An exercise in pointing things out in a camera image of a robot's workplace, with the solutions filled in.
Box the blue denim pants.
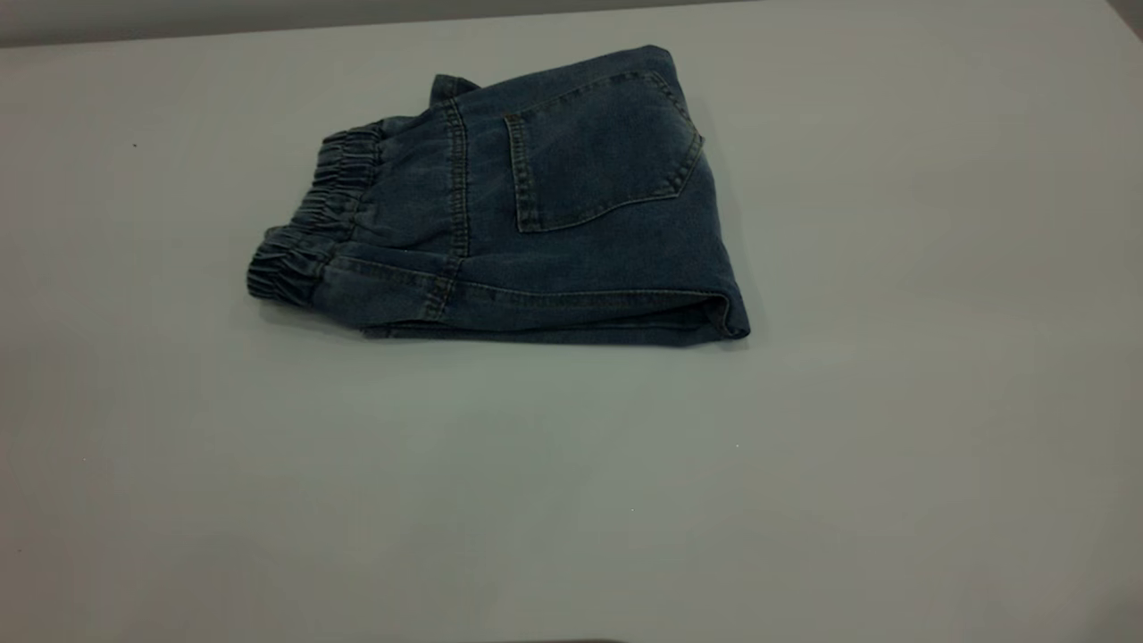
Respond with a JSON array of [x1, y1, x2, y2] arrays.
[[246, 45, 751, 347]]

